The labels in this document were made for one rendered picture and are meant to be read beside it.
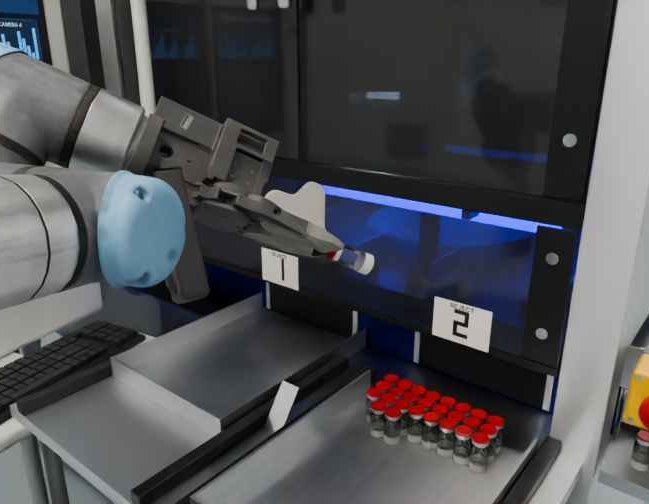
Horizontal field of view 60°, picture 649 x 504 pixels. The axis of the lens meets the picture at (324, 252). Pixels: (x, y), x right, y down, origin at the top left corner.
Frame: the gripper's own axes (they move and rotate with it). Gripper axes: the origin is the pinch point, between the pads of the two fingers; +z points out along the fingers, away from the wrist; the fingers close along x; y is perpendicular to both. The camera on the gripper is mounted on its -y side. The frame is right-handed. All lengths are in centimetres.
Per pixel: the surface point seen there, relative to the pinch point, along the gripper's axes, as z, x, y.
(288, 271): 10.0, 38.8, 7.5
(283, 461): 10.4, 20.4, -21.1
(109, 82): -30, 65, 39
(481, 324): 28.6, 9.8, 2.3
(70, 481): 1, 171, -53
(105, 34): -33, 61, 45
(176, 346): -1, 52, -9
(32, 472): -14, 109, -42
